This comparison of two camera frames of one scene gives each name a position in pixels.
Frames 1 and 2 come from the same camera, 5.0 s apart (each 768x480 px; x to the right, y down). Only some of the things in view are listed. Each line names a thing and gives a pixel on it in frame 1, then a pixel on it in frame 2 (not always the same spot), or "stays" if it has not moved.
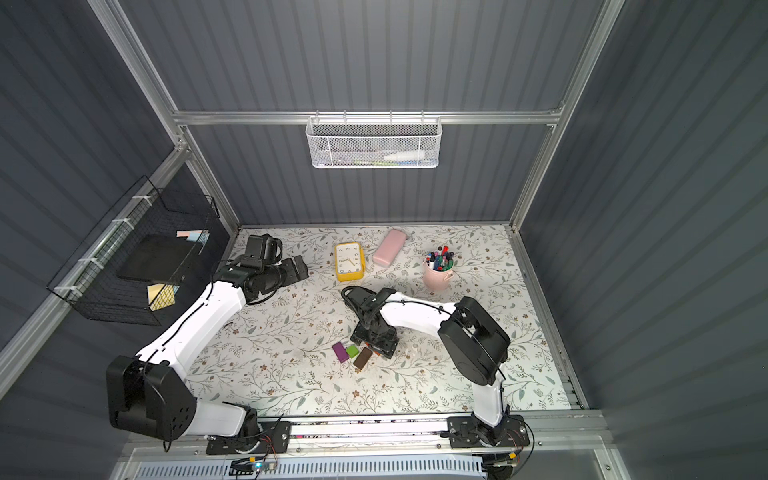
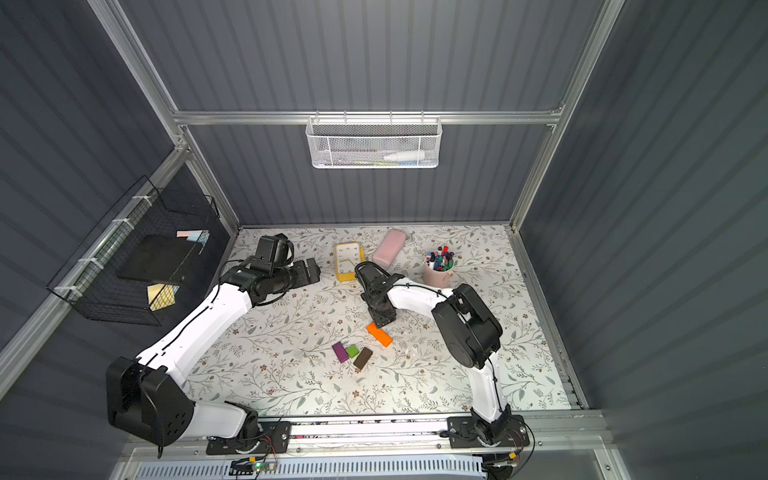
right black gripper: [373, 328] → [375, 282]
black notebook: [157, 258] stays
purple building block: [340, 352] stays
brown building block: [362, 358] stays
